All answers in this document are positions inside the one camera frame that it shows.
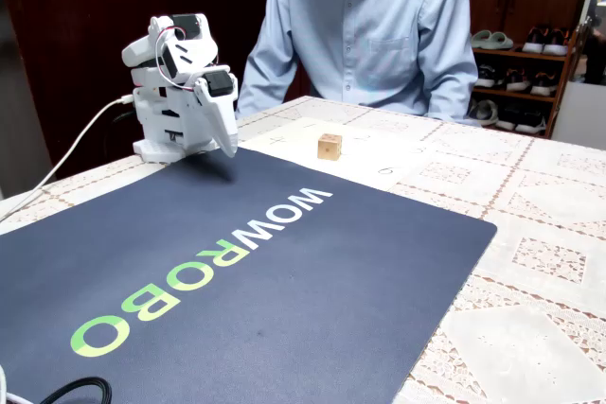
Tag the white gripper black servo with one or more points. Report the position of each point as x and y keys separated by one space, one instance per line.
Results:
x=219 y=83

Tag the wooden die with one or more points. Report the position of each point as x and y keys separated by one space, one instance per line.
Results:
x=329 y=147

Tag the person's right forearm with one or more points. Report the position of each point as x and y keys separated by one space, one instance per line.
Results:
x=260 y=89

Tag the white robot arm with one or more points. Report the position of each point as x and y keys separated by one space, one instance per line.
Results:
x=156 y=110

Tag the person's left forearm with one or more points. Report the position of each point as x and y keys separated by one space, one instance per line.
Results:
x=453 y=96

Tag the paper sheet with handwritten numbers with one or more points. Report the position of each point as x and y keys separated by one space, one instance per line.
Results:
x=369 y=158

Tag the person in light blue shirt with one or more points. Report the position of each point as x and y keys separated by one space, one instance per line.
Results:
x=364 y=35

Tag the dark blue WOWROBO mat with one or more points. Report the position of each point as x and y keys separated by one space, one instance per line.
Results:
x=284 y=290

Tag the grey shoe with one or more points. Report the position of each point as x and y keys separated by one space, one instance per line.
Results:
x=484 y=114

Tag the black white sneaker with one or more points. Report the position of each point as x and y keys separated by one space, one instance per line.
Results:
x=518 y=80
x=544 y=83
x=486 y=77

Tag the green slipper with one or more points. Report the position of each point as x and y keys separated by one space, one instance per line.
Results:
x=503 y=40
x=480 y=40

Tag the black shoe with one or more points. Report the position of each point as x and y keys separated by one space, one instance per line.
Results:
x=531 y=123
x=506 y=117

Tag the black orange sneaker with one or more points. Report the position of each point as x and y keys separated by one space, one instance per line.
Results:
x=556 y=42
x=536 y=40

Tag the white lace tablecloth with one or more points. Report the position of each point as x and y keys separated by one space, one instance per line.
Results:
x=530 y=233

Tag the wooden shoe rack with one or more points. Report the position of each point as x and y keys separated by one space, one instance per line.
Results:
x=561 y=92

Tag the white box furniture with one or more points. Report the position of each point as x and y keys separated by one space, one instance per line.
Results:
x=580 y=113

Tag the dark bag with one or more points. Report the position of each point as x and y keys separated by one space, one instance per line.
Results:
x=594 y=54

